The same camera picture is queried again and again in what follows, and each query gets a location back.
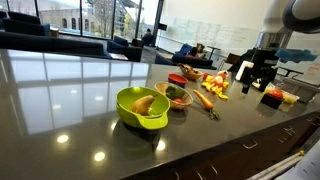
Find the shallow wicker basket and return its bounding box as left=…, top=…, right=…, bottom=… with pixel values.
left=153, top=81, right=195, bottom=112

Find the black button base box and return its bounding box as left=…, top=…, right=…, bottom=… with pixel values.
left=259, top=92, right=285, bottom=110

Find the small round cafe table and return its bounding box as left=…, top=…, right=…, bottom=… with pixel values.
left=206, top=44, right=222, bottom=61

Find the silver drawer handle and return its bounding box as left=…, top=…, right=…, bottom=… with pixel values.
left=242, top=140, right=259, bottom=150

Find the lime green plastic bowl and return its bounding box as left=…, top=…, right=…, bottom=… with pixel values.
left=115, top=85, right=172, bottom=131

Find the yellow plastic container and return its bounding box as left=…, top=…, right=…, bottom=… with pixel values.
left=264, top=83, right=301, bottom=105

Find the long dark blue sofa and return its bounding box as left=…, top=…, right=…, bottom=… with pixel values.
left=0, top=30, right=113, bottom=60

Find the deep wicker basket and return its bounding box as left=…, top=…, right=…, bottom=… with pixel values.
left=178, top=62, right=205, bottom=82

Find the dark blue armchair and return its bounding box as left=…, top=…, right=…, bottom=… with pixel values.
left=0, top=10, right=52, bottom=38
left=106, top=35, right=144, bottom=63

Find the blue sofa with cushions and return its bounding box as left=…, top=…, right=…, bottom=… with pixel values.
left=171, top=42, right=218, bottom=71

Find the green toy pepper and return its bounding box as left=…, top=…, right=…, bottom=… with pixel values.
left=165, top=85, right=186, bottom=101

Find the big orange dome button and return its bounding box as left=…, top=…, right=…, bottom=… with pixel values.
left=267, top=88, right=285, bottom=100

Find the brown toy pear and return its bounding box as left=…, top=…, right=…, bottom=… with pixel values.
left=130, top=94, right=156, bottom=117

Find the blue foam pad on wrist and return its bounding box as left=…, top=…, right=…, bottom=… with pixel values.
left=274, top=47, right=319, bottom=64

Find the wall whiteboard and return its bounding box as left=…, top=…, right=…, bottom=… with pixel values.
left=156, top=15, right=262, bottom=56

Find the yellow and orange plush toy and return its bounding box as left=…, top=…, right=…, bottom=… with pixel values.
left=200, top=70, right=231, bottom=101

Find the red and blue bowl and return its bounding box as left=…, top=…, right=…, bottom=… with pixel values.
left=167, top=72, right=189, bottom=89

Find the seated person in dark clothes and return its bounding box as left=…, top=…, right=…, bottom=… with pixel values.
left=141, top=27, right=155, bottom=47

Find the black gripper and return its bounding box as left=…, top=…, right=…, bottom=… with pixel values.
left=241, top=48, right=280, bottom=95

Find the orange toy carrot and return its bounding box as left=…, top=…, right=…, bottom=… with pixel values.
left=192, top=88, right=221, bottom=121

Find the brown wooden chair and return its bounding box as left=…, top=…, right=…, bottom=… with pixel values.
left=217, top=52, right=242, bottom=71

